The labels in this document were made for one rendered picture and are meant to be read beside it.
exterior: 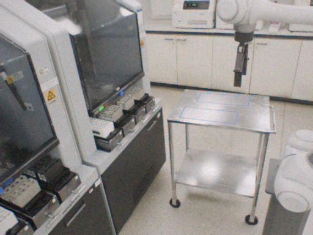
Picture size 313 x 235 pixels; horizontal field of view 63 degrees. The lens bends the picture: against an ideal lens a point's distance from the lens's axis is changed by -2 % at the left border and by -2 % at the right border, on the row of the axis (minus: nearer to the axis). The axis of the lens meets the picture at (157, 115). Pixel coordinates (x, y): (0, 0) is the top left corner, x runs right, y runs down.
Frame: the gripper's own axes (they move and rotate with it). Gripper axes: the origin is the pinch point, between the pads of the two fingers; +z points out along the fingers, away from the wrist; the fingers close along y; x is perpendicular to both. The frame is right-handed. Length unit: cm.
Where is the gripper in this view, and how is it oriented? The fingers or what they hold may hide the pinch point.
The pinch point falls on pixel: (240, 78)
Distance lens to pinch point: 118.8
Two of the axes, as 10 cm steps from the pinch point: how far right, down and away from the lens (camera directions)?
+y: 4.3, -4.8, 7.6
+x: -9.0, -1.6, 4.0
